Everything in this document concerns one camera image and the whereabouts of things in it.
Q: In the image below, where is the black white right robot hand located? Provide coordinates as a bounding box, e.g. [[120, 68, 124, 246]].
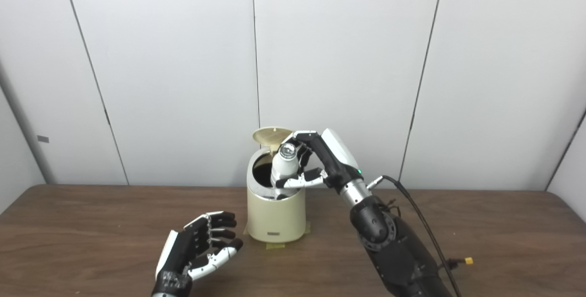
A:
[[276, 129, 362, 192]]

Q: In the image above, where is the small white plastic bottle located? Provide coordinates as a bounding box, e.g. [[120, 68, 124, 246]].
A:
[[271, 143, 300, 188]]

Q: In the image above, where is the cream-colored bin body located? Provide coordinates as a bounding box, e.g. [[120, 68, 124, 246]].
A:
[[246, 148, 306, 243]]

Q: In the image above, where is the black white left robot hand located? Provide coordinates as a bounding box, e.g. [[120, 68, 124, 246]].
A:
[[152, 211, 244, 295]]

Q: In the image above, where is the thin cable with yellow plug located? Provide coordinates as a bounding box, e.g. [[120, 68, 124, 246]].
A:
[[439, 257, 474, 271]]

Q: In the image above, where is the cream round bin lid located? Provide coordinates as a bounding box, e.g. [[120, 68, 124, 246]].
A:
[[253, 127, 293, 152]]

